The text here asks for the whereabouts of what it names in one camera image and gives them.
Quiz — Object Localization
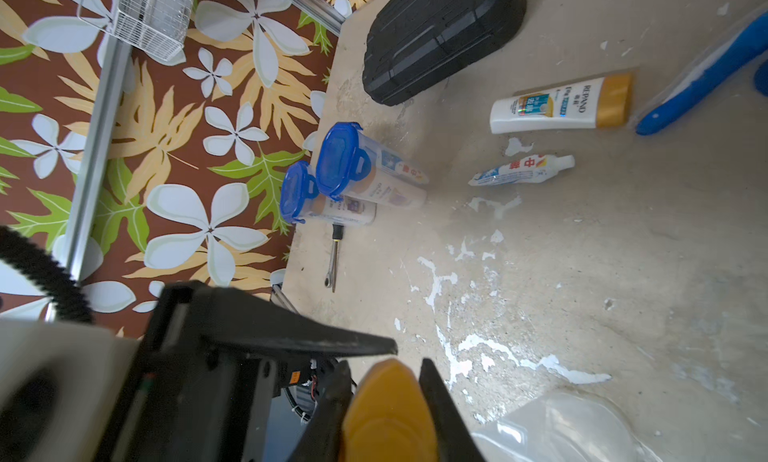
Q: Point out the white wire basket left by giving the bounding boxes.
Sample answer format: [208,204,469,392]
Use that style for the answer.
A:
[76,0,197,66]

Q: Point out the white bottle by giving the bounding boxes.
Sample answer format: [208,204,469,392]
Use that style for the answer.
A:
[338,358,438,462]

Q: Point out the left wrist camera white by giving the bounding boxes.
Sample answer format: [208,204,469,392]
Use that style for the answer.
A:
[1,319,139,461]

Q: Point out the black plastic tool case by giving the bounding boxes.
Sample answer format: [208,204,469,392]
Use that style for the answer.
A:
[362,0,527,106]

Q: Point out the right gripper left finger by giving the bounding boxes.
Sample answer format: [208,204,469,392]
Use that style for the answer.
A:
[288,361,353,462]

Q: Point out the toothpaste tube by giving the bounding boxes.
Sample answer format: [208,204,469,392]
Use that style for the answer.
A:
[468,155,575,187]

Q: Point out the white bottle horizontal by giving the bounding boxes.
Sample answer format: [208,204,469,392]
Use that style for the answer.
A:
[489,72,633,134]

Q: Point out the blue lid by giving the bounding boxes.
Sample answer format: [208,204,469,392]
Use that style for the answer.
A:
[753,61,768,97]
[315,122,372,200]
[279,161,320,224]

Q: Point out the blue toothbrush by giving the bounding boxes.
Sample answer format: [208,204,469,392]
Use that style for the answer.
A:
[633,4,767,136]

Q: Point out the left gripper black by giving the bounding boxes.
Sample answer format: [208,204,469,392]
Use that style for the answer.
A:
[93,282,398,461]

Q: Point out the black yellow screwdriver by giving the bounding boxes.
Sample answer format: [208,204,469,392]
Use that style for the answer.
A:
[324,223,344,293]

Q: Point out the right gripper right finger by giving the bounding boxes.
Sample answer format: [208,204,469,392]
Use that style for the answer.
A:
[418,358,484,462]

